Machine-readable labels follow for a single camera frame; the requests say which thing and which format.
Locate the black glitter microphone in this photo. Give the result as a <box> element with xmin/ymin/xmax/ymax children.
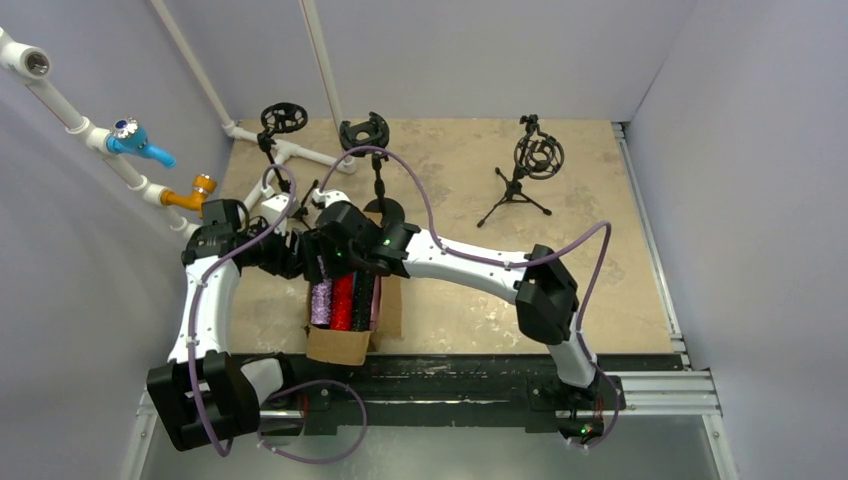
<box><xmin>351</xmin><ymin>271</ymin><xmax>376</xmax><ymax>332</ymax></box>

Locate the red glitter microphone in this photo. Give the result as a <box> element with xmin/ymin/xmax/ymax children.
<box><xmin>329</xmin><ymin>274</ymin><xmax>355</xmax><ymax>331</ymax></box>

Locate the purple glitter microphone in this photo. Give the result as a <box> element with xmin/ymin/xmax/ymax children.
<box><xmin>310</xmin><ymin>258</ymin><xmax>333</xmax><ymax>328</ymax></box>

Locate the round base shock mount stand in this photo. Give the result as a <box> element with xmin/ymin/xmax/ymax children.
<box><xmin>339</xmin><ymin>112</ymin><xmax>405</xmax><ymax>234</ymax></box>

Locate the brown cardboard box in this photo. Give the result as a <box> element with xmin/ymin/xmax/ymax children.
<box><xmin>303</xmin><ymin>210</ymin><xmax>405</xmax><ymax>368</ymax></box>

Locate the tripod shock mount stand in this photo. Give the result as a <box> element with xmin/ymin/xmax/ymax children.
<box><xmin>259</xmin><ymin>101</ymin><xmax>321</xmax><ymax>230</ymax></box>
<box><xmin>476</xmin><ymin>114</ymin><xmax>565</xmax><ymax>228</ymax></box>

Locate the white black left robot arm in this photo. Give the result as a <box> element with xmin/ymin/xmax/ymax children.
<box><xmin>146</xmin><ymin>194</ymin><xmax>302</xmax><ymax>455</ymax></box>

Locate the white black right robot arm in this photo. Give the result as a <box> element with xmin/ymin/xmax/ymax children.
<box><xmin>301</xmin><ymin>201</ymin><xmax>600</xmax><ymax>402</ymax></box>

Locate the pink glitter microphone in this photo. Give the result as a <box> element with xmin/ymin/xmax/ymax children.
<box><xmin>369</xmin><ymin>276</ymin><xmax>382</xmax><ymax>331</ymax></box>

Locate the orange water tap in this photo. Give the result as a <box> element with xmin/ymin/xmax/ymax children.
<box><xmin>159</xmin><ymin>174</ymin><xmax>217</xmax><ymax>219</ymax></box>

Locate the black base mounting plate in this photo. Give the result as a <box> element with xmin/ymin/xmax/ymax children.
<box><xmin>260</xmin><ymin>353</ymin><xmax>683</xmax><ymax>435</ymax></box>

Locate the blue water tap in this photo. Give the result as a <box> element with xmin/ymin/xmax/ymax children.
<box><xmin>106</xmin><ymin>117</ymin><xmax>177</xmax><ymax>169</ymax></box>

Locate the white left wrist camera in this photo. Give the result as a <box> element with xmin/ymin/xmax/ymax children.
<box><xmin>259</xmin><ymin>193</ymin><xmax>300</xmax><ymax>236</ymax></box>

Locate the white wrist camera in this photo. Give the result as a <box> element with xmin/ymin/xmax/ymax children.
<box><xmin>259</xmin><ymin>193</ymin><xmax>300</xmax><ymax>236</ymax></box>
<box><xmin>310</xmin><ymin>189</ymin><xmax>350</xmax><ymax>209</ymax></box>

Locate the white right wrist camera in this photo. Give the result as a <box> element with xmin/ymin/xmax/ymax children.
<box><xmin>310</xmin><ymin>189</ymin><xmax>350</xmax><ymax>209</ymax></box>

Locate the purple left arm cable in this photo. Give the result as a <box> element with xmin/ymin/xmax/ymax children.
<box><xmin>186</xmin><ymin>163</ymin><xmax>369</xmax><ymax>465</ymax></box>

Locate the white PVC pipe frame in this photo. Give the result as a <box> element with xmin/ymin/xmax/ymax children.
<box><xmin>1</xmin><ymin>1</ymin><xmax>335</xmax><ymax>239</ymax></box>

